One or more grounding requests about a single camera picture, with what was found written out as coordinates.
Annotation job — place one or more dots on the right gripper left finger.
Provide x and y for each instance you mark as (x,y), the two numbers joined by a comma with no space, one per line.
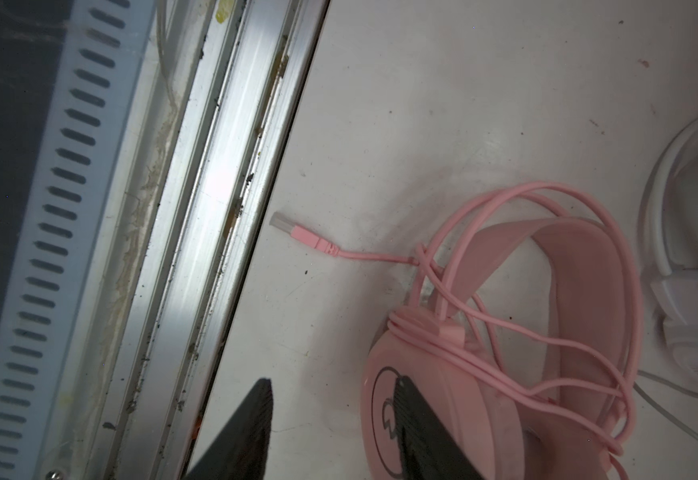
(240,450)

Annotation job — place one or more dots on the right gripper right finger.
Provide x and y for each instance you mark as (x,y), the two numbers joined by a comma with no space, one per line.
(427,450)

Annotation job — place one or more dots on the pink cat-ear headphones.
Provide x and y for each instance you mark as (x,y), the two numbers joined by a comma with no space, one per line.
(569,416)

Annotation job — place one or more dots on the aluminium front rail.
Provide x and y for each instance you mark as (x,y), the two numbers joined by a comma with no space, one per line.
(203,146)

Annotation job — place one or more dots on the slotted grey cable duct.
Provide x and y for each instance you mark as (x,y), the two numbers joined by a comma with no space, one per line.
(95,86)

